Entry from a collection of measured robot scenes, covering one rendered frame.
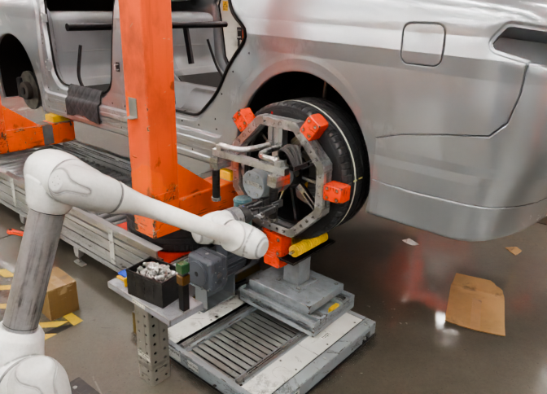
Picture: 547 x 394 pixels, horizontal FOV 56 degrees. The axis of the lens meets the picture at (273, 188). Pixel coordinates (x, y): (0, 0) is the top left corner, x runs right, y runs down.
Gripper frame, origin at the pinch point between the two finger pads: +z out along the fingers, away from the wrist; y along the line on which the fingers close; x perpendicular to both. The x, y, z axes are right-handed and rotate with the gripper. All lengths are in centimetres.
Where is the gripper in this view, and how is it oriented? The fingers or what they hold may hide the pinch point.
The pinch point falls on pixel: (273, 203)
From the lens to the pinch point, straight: 209.3
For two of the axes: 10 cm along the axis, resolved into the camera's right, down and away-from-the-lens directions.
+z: 6.5, -2.4, 7.2
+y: 7.6, 2.4, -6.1
